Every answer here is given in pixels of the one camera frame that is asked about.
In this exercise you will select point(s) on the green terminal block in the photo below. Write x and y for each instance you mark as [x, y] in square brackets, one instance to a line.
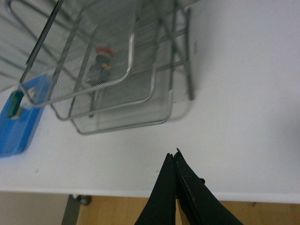
[15, 98]

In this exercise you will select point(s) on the red emergency stop button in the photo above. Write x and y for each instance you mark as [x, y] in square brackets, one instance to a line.
[100, 71]

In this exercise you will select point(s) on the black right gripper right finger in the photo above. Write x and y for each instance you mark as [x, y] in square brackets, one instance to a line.
[200, 206]

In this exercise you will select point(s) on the white circuit breaker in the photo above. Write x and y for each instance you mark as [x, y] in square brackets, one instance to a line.
[32, 93]

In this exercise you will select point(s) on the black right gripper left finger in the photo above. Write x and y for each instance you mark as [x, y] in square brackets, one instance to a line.
[161, 207]

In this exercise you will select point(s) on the grey table leg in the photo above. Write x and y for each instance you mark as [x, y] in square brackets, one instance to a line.
[71, 211]

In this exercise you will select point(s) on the caster wheel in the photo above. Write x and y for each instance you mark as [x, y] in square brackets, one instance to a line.
[84, 199]

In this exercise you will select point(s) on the silver mesh three-tier rack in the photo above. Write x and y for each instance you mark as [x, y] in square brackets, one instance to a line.
[57, 45]

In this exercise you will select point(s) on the blue plastic tray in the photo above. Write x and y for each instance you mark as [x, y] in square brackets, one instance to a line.
[16, 133]

